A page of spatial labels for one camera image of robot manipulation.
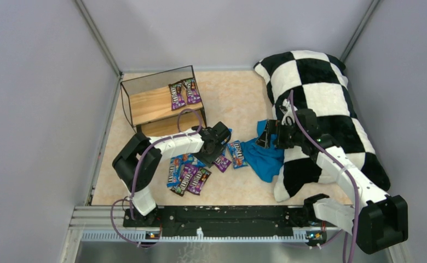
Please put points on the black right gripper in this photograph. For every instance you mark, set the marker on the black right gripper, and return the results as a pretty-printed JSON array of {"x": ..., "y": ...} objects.
[{"x": 276, "y": 134}]

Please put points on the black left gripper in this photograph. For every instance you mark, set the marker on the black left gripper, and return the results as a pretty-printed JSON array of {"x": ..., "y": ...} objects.
[{"x": 214, "y": 156}]

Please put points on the purple candy bag bottom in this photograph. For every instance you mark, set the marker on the purple candy bag bottom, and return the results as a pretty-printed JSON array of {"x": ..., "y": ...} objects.
[{"x": 198, "y": 181}]

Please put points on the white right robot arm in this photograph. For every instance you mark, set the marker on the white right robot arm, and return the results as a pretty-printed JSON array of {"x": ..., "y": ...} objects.
[{"x": 376, "y": 220}]

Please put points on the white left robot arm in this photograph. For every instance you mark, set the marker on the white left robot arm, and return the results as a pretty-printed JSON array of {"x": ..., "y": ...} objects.
[{"x": 137, "y": 162}]

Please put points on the blue candy bag left upper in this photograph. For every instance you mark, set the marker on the blue candy bag left upper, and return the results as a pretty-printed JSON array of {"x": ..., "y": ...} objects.
[{"x": 188, "y": 158}]

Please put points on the blue candy bag leftmost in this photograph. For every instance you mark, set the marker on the blue candy bag leftmost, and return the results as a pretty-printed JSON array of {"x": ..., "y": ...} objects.
[{"x": 174, "y": 171}]

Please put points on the blue cloth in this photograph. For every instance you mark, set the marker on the blue cloth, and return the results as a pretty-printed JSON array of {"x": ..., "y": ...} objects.
[{"x": 265, "y": 162}]

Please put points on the black white checkered pillow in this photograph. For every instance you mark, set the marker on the black white checkered pillow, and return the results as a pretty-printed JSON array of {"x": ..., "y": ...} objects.
[{"x": 317, "y": 81}]

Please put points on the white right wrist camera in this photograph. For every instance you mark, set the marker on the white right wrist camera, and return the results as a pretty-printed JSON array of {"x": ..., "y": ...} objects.
[{"x": 286, "y": 109}]

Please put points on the wood and wire shelf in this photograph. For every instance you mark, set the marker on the wood and wire shelf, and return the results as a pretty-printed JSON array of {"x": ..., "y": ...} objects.
[{"x": 146, "y": 102}]

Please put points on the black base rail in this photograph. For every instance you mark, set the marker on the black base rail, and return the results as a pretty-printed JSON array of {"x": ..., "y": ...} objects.
[{"x": 224, "y": 221}]

